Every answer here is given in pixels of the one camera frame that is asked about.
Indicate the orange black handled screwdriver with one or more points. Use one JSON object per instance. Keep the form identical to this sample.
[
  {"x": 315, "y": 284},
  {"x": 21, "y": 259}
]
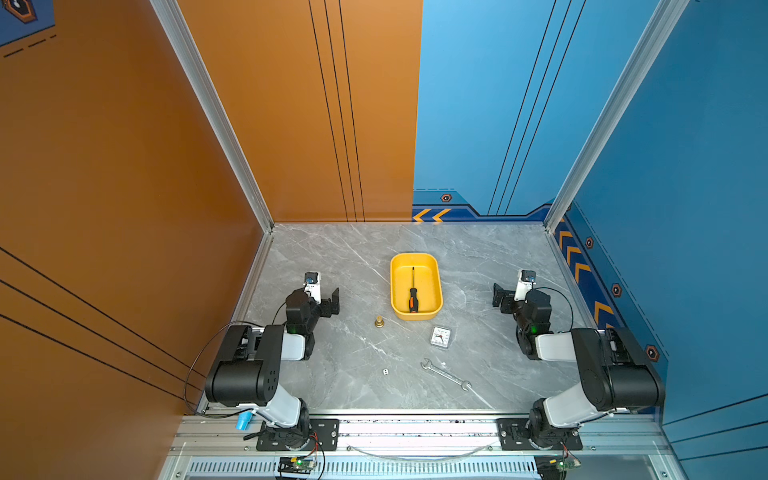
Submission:
[{"x": 413, "y": 293}]

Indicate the small square white clock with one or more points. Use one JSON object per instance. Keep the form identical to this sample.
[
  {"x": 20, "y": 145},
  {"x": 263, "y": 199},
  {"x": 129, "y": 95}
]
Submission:
[{"x": 441, "y": 337}]

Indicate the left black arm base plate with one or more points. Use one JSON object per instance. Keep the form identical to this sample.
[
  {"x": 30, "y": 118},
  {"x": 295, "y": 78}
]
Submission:
[{"x": 301, "y": 438}]

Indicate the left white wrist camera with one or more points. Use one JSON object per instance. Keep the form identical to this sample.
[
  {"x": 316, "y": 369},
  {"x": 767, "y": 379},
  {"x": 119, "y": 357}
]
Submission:
[{"x": 312, "y": 285}]

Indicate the silver open-end wrench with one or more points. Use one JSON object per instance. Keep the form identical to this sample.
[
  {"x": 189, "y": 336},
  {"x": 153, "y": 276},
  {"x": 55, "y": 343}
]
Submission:
[{"x": 427, "y": 365}]

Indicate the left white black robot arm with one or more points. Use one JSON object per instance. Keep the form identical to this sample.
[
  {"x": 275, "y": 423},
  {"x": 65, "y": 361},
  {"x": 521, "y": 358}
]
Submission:
[{"x": 245, "y": 373}]

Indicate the right circuit board with wires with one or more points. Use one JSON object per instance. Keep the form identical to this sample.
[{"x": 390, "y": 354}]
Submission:
[{"x": 556, "y": 468}]

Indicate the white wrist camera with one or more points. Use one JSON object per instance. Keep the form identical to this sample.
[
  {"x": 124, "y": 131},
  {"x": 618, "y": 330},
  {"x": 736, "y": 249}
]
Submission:
[
  {"x": 525, "y": 283},
  {"x": 312, "y": 285}
]

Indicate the light blue tube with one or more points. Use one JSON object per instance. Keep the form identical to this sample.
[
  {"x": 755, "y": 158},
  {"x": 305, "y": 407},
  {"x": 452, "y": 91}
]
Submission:
[{"x": 244, "y": 419}]

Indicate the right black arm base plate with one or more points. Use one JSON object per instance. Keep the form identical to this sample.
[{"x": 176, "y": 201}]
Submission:
[{"x": 517, "y": 434}]

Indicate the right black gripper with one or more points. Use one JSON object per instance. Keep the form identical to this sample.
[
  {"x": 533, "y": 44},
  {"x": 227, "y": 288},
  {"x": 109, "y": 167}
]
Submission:
[{"x": 508, "y": 299}]

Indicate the aluminium front rail frame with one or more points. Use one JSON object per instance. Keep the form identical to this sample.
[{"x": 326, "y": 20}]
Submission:
[{"x": 424, "y": 445}]

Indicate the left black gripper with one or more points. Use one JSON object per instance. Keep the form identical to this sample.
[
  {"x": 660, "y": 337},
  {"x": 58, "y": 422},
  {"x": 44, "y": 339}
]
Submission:
[{"x": 324, "y": 306}]

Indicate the yellow plastic bin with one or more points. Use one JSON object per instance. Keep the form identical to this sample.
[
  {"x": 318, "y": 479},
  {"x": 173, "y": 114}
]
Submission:
[{"x": 428, "y": 283}]

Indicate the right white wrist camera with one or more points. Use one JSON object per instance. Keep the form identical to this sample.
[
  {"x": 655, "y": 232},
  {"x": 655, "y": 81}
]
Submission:
[{"x": 525, "y": 283}]

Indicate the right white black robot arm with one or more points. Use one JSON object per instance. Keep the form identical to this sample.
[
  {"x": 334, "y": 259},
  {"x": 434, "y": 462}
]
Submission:
[{"x": 615, "y": 373}]

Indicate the left green circuit board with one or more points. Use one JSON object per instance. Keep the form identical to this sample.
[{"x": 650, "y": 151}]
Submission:
[{"x": 298, "y": 468}]

